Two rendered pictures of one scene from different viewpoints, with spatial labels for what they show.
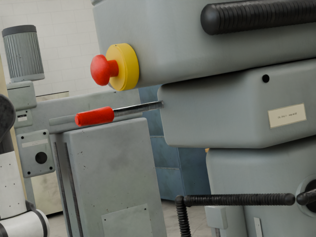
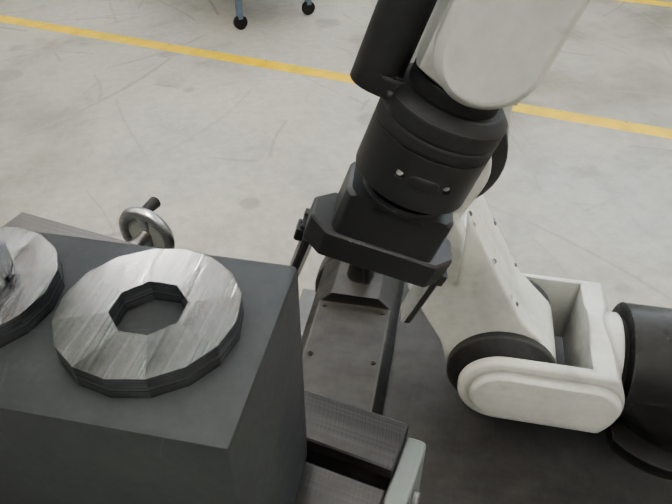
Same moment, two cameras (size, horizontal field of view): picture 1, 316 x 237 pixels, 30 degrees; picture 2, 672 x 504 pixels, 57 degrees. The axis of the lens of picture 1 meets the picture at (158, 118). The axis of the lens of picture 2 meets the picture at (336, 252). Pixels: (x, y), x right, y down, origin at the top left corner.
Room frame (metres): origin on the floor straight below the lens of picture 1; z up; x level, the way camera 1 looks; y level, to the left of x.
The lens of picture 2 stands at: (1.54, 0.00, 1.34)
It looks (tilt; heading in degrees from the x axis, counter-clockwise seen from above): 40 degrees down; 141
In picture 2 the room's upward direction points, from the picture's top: straight up
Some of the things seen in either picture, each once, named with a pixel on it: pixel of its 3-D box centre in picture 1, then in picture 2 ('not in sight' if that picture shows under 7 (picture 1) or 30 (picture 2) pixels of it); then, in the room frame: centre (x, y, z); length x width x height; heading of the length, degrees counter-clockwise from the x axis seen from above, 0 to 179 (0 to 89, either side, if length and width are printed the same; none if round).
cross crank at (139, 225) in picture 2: not in sight; (135, 245); (0.63, 0.27, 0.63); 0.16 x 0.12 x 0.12; 119
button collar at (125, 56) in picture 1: (122, 67); not in sight; (0.76, 0.03, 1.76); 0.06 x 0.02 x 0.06; 29
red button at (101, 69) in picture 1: (105, 69); not in sight; (0.75, 0.06, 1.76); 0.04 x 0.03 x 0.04; 29
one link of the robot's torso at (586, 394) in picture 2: not in sight; (534, 346); (1.26, 0.59, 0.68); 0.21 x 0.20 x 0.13; 40
